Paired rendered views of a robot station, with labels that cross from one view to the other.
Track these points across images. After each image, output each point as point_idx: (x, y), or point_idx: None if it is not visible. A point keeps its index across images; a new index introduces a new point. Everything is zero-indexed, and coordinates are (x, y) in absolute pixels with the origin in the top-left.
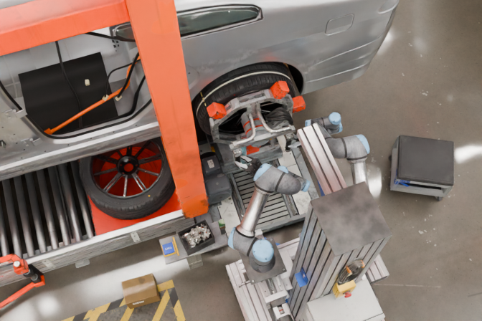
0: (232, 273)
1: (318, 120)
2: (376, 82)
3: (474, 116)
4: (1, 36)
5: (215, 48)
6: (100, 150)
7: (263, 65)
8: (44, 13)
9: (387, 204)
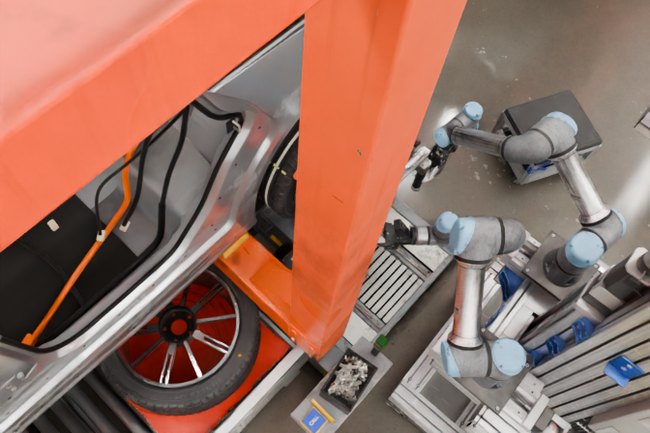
0: (404, 401)
1: (454, 124)
2: None
3: (549, 55)
4: (22, 143)
5: (302, 61)
6: (136, 325)
7: None
8: None
9: (522, 205)
